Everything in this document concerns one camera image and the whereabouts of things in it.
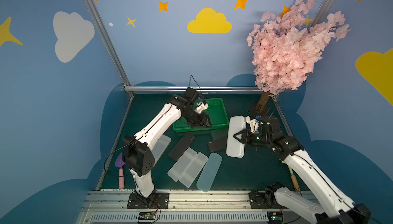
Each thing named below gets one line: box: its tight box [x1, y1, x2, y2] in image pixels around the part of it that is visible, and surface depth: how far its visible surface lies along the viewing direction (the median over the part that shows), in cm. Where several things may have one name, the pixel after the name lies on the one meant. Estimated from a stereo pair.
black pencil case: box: [167, 131, 196, 162], surface depth 93 cm
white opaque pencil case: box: [226, 115, 247, 159], surface depth 76 cm
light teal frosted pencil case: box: [196, 152, 223, 193], surface depth 85 cm
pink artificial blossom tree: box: [246, 0, 351, 114], surface depth 69 cm
